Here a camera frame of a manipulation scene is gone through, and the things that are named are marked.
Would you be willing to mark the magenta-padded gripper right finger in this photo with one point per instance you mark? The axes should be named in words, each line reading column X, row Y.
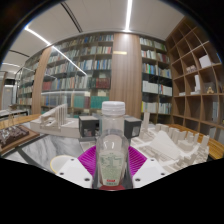
column 138, row 163

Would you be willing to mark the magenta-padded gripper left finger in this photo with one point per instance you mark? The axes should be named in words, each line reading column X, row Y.
column 85, row 163

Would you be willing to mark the clear plastic bottle white cap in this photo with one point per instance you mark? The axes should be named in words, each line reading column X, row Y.
column 111, row 156

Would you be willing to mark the white city block model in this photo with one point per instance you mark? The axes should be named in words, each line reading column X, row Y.
column 166, row 143

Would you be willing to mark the white stepped building model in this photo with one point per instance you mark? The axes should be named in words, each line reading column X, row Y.
column 53, row 121

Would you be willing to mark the narrow book-filled shelf unit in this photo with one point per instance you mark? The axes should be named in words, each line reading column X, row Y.
column 155, row 80

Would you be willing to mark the wide book-filled shelf unit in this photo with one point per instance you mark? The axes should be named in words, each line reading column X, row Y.
column 80, row 73

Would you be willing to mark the curved book-filled shelf unit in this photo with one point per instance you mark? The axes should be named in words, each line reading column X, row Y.
column 28, row 83

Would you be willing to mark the wooden cubby shelf unit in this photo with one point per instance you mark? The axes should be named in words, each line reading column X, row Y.
column 196, row 76

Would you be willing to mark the straight ceiling light strip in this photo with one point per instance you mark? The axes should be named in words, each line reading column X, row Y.
column 128, row 15

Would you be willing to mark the gold wall plaque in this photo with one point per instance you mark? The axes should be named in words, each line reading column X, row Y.
column 120, row 52

